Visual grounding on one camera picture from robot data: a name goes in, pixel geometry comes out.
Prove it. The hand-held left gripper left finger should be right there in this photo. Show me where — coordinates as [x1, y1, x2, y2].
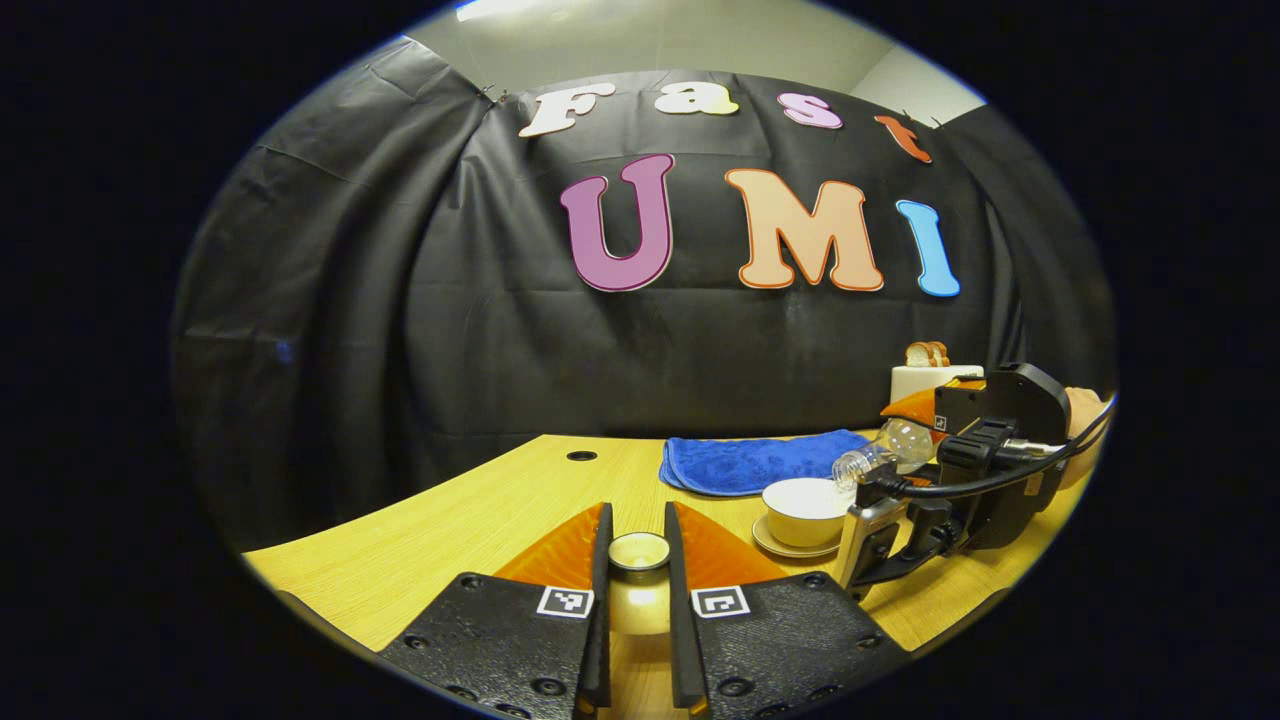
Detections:
[378, 501, 613, 719]

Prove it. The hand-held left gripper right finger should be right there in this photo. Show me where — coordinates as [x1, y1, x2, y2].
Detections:
[664, 501, 911, 716]

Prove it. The cream teacup lid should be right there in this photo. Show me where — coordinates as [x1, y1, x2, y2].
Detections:
[607, 532, 673, 637]

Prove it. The clear water bottle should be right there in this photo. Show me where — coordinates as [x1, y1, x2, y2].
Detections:
[832, 418, 941, 493]

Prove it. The cream teacup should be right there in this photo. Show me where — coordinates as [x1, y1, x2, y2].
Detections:
[762, 477, 859, 548]

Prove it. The white toaster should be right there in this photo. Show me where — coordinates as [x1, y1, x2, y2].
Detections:
[890, 363, 986, 406]

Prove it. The cream saucer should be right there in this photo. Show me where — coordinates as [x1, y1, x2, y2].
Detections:
[752, 515, 843, 559]

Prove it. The blue towel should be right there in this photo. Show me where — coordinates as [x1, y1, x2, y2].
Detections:
[659, 429, 871, 498]

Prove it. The black backdrop cloth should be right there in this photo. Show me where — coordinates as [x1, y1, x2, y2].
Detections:
[172, 38, 1118, 551]

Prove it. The black cable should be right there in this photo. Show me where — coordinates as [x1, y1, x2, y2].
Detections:
[862, 398, 1117, 499]

